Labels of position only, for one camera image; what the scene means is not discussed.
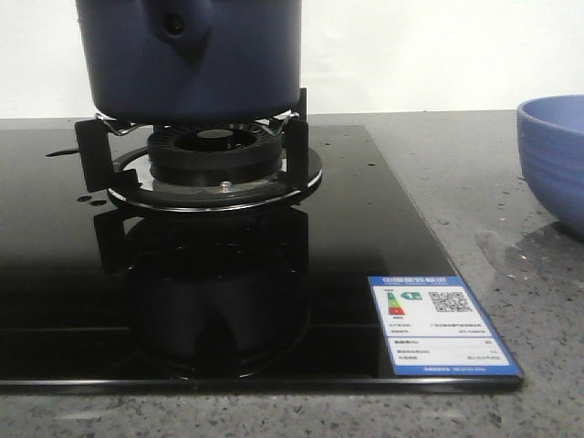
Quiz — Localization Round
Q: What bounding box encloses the dark blue pot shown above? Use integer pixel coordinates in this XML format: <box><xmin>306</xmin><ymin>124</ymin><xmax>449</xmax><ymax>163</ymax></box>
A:
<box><xmin>76</xmin><ymin>1</ymin><xmax>302</xmax><ymax>125</ymax></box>

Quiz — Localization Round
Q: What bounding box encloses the light blue ceramic bowl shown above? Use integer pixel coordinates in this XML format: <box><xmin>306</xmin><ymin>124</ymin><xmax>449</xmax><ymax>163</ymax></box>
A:
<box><xmin>516</xmin><ymin>94</ymin><xmax>583</xmax><ymax>236</ymax></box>

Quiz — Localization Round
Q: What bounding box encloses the right burner with pot support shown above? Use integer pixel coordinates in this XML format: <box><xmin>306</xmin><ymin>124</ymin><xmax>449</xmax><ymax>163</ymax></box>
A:
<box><xmin>75</xmin><ymin>89</ymin><xmax>322</xmax><ymax>214</ymax></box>

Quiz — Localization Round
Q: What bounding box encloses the blue energy label sticker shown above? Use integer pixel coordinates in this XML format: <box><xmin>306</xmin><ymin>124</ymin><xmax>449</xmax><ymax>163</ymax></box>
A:
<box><xmin>369</xmin><ymin>276</ymin><xmax>521</xmax><ymax>377</ymax></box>

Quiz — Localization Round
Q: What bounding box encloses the black glass gas stove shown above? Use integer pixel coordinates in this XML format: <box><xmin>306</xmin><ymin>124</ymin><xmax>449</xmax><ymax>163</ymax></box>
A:
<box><xmin>1</xmin><ymin>126</ymin><xmax>524</xmax><ymax>393</ymax></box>

